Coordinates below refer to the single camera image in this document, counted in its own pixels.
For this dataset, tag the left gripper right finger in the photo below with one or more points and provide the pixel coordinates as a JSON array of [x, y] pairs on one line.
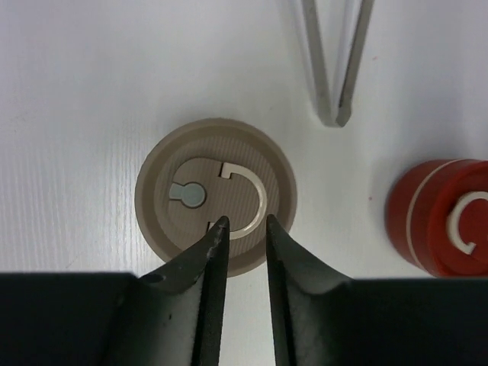
[[315, 317]]

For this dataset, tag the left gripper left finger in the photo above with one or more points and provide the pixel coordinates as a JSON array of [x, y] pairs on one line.
[[174, 314]]

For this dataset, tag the beige lunch box lid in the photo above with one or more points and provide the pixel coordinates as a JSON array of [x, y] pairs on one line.
[[208, 169]]

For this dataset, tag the red lunch box lid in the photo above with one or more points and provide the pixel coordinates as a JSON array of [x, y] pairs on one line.
[[457, 226]]

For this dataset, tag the metal tongs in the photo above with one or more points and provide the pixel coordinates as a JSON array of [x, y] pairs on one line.
[[332, 37]]

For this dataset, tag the red lunch box container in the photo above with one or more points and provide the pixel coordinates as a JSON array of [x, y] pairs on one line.
[[416, 214]]

